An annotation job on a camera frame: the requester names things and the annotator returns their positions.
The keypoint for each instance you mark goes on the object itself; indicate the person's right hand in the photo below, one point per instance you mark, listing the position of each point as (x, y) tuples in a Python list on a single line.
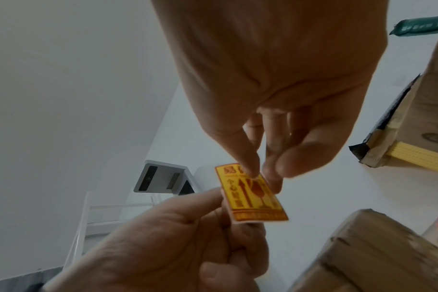
[(269, 57)]

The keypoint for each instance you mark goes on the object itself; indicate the person's left hand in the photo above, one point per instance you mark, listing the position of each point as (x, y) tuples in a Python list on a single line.
[(150, 251)]

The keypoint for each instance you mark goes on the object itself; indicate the yellow and red sticker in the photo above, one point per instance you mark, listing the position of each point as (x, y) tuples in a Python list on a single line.
[(255, 199)]

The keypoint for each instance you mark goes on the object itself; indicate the white metal rack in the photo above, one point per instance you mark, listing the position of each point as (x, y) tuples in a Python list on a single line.
[(96, 216)]

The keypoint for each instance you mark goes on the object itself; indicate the white label printer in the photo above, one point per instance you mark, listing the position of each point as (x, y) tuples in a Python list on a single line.
[(161, 178)]

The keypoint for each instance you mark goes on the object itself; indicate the black plastic film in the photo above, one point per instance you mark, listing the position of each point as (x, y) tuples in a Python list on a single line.
[(388, 114)]

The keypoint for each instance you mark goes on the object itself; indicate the green packet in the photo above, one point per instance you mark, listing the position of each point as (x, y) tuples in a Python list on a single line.
[(421, 25)]

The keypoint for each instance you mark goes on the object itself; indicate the large cardboard box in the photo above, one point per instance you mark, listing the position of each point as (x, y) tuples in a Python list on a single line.
[(428, 108)]

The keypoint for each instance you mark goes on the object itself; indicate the taped cardboard box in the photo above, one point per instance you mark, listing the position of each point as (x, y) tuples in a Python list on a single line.
[(378, 256)]

